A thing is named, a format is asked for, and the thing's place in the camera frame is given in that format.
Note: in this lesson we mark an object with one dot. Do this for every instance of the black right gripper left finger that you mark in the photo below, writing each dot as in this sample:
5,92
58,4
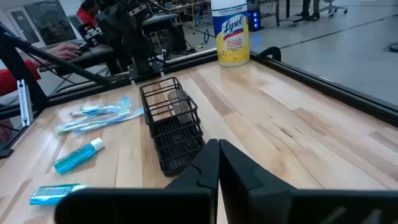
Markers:
192,202

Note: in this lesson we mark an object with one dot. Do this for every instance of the black desk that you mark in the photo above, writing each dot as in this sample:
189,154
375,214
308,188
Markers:
93,54

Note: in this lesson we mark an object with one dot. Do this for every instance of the office chair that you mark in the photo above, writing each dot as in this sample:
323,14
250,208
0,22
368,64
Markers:
331,6

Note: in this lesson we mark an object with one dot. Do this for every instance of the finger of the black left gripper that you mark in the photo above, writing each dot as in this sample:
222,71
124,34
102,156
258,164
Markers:
158,69
133,74

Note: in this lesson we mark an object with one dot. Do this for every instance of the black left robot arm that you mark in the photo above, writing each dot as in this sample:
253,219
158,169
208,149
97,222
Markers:
124,28

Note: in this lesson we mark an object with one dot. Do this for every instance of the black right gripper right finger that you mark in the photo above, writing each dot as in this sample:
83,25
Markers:
248,199

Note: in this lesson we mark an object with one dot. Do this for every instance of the blue-lit computer tower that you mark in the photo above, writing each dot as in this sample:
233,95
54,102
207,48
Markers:
255,18

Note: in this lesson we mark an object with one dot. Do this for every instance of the black aluminium table frame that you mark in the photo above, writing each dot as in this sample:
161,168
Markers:
342,93

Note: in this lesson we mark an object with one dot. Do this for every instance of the blue mouthwash bottle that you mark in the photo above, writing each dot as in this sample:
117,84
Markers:
74,158
53,194

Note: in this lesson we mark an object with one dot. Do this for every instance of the silver aluminium bracket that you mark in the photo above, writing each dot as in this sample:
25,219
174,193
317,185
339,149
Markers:
25,102

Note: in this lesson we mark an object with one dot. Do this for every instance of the Lysol wipes canister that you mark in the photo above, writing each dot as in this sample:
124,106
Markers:
231,37

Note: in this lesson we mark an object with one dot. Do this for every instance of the black frame clamp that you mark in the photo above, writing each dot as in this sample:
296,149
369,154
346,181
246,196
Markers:
270,49

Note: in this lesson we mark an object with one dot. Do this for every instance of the person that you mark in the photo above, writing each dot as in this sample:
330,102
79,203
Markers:
87,14
62,51
311,9

